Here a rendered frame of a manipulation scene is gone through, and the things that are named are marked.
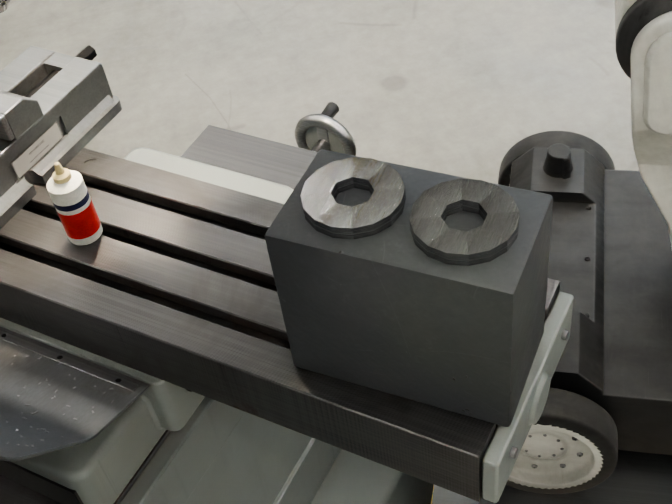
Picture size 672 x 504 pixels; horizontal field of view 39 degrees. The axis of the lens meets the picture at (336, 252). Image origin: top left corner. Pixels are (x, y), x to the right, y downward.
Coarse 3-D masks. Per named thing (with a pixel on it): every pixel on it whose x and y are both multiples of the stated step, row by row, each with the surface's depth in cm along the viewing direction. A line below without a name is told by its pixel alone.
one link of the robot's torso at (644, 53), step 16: (640, 32) 104; (656, 32) 103; (640, 48) 104; (656, 48) 103; (640, 64) 106; (656, 64) 104; (640, 80) 107; (656, 80) 106; (640, 96) 109; (656, 96) 107; (640, 112) 111; (656, 112) 109; (640, 128) 112; (656, 128) 111; (640, 144) 116; (656, 144) 115; (640, 160) 120; (656, 160) 120; (656, 176) 122; (656, 192) 124
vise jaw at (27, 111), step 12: (0, 96) 114; (12, 96) 114; (0, 108) 112; (12, 108) 112; (24, 108) 114; (36, 108) 116; (0, 120) 111; (12, 120) 113; (24, 120) 115; (36, 120) 116; (0, 132) 113; (12, 132) 114; (24, 132) 115
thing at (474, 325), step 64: (320, 192) 83; (384, 192) 82; (448, 192) 81; (512, 192) 82; (320, 256) 81; (384, 256) 79; (448, 256) 77; (512, 256) 77; (320, 320) 87; (384, 320) 84; (448, 320) 80; (512, 320) 77; (384, 384) 91; (448, 384) 86; (512, 384) 83
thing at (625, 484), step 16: (624, 464) 140; (640, 464) 139; (656, 464) 139; (608, 480) 138; (624, 480) 138; (640, 480) 138; (656, 480) 137; (432, 496) 140; (448, 496) 139; (464, 496) 139; (512, 496) 138; (528, 496) 138; (544, 496) 137; (560, 496) 137; (576, 496) 137; (592, 496) 137; (608, 496) 136; (624, 496) 136; (640, 496) 136; (656, 496) 136
